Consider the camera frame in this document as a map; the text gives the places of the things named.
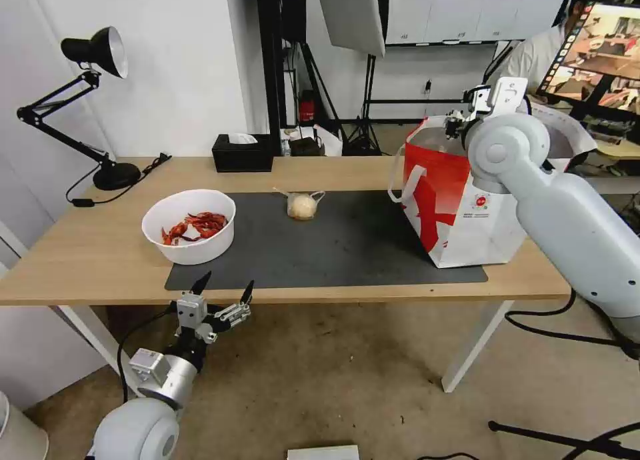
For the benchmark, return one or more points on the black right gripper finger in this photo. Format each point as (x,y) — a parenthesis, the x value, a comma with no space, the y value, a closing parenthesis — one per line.
(451,130)

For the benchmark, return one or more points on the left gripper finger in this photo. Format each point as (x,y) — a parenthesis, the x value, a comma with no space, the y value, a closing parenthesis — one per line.
(235,314)
(202,283)

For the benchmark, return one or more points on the red white takeout bag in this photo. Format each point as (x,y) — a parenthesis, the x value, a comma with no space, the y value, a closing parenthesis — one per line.
(440,200)

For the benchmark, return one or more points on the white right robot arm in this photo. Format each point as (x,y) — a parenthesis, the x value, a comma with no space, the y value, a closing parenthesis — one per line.
(565,205)

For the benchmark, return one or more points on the white plastic bag on floor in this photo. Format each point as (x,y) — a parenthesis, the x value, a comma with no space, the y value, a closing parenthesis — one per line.
(330,140)

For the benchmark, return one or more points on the bun in clear plastic bag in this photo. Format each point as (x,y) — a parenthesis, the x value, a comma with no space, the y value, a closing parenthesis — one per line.
(301,206)

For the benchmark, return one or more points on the white round bowl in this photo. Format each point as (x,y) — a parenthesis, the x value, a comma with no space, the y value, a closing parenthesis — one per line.
(195,245)

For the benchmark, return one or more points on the red crayfish shells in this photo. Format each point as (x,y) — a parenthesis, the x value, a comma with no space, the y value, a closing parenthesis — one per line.
(197,225)

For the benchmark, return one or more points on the black light stand tripod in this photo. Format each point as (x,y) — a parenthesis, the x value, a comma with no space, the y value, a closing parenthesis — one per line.
(367,105)

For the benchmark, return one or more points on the person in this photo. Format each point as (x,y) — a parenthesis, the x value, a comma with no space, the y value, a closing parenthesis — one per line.
(530,55)

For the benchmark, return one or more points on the white table leg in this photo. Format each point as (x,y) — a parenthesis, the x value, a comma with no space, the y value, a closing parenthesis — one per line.
(475,345)
(95,345)

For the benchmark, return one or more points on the black tissue box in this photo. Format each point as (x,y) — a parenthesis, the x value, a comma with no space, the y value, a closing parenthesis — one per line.
(242,155)

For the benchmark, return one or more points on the dark grey table mat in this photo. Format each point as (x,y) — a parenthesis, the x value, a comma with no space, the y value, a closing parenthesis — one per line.
(350,240)

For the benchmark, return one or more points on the red fire extinguisher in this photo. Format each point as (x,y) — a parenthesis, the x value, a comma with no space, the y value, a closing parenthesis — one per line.
(307,107)

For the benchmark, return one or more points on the black box on floor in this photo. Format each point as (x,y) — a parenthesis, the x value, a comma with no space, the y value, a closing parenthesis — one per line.
(305,146)

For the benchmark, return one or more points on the computer monitor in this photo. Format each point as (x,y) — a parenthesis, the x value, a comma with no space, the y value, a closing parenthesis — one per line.
(595,55)

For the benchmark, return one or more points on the white softbox light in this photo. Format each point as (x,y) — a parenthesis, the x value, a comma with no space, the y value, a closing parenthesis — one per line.
(350,15)

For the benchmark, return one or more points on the wooden desk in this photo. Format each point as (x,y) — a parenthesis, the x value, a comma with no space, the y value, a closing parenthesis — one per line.
(620,152)

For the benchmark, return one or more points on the white flat box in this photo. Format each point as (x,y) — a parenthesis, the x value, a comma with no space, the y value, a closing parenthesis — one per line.
(323,453)

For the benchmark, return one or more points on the white waste bin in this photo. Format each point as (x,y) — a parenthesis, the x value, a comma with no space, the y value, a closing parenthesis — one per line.
(20,430)

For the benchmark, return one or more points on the black desk lamp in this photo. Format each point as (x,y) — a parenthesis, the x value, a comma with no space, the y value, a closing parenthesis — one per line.
(85,105)

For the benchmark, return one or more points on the black stand leg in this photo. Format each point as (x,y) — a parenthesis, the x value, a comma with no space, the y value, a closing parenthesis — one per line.
(555,437)

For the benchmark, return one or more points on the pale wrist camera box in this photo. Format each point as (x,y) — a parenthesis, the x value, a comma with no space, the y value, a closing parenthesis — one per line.
(192,310)

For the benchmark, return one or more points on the white wall board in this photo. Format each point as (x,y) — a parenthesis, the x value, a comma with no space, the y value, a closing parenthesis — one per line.
(450,10)

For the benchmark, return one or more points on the black metal shelf frame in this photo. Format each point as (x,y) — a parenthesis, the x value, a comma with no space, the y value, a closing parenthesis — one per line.
(274,65)

